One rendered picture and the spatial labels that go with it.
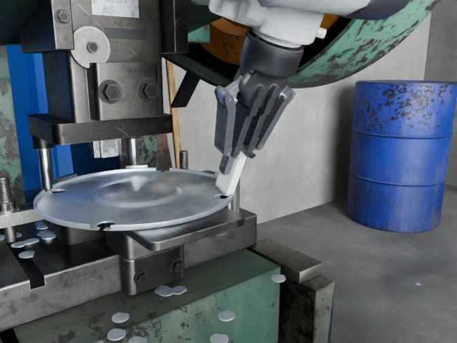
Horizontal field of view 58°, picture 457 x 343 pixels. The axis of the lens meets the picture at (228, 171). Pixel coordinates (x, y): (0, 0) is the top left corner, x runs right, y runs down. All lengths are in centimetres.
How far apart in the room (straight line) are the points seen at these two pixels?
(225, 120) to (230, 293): 27
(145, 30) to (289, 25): 27
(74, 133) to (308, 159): 235
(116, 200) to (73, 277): 12
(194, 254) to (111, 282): 15
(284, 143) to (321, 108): 40
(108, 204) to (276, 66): 29
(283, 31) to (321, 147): 250
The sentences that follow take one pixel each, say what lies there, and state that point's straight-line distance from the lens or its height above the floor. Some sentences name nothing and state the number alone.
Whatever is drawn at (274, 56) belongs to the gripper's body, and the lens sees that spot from 50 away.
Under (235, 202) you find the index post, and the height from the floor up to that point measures 74.
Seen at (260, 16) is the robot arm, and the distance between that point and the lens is 49.
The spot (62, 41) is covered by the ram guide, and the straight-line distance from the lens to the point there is 59.
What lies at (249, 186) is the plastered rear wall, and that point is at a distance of 254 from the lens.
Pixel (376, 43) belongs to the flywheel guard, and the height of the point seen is 101.
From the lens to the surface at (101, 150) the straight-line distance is 72.
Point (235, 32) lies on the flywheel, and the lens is 97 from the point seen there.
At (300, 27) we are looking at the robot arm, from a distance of 49.
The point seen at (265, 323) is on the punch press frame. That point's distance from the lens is 75.
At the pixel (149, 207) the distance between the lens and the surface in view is 58.
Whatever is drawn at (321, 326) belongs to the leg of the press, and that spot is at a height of 55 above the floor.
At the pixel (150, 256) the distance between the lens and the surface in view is 63.
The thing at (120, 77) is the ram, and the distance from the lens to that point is 63.
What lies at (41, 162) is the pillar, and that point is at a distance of 78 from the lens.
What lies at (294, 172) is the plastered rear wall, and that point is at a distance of 280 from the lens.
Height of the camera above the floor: 97
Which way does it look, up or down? 14 degrees down
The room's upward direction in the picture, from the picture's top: straight up
